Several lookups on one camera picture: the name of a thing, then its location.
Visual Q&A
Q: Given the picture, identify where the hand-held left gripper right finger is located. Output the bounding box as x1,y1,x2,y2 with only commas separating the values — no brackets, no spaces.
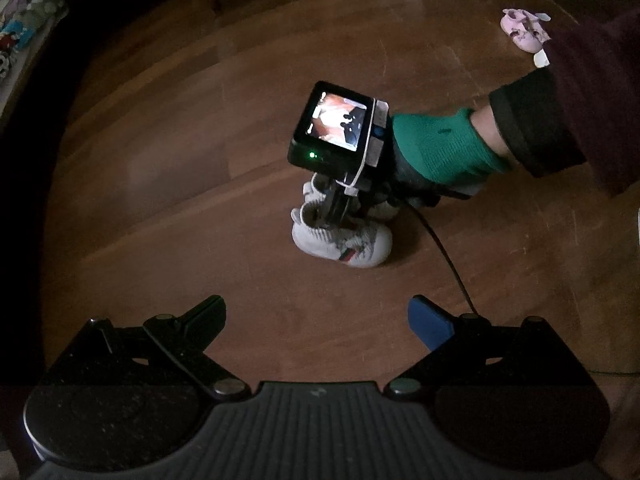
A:
385,295,576,401

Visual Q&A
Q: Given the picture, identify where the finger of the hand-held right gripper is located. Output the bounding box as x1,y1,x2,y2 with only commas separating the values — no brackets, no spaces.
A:
315,175,357,231

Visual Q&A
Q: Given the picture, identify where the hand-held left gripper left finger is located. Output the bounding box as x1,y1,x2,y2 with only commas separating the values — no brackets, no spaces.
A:
65,294,251,401

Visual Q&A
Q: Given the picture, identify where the white knit sock shoe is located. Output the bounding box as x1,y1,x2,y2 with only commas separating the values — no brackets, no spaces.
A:
301,176,401,222
291,200,392,269

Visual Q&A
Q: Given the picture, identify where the pink knit sock shoe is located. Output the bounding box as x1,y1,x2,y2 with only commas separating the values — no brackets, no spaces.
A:
501,8,552,54

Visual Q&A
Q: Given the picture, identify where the person's right forearm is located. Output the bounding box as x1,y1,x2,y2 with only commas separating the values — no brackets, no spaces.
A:
470,7,640,198

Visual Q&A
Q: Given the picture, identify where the person's right hand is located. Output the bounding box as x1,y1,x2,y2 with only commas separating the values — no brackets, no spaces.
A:
390,107,513,208

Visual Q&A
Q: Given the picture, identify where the dark wooden bed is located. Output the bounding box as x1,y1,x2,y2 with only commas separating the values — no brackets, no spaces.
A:
0,0,131,131

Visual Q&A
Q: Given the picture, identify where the black cable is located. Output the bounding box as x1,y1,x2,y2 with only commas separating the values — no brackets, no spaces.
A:
407,200,483,318

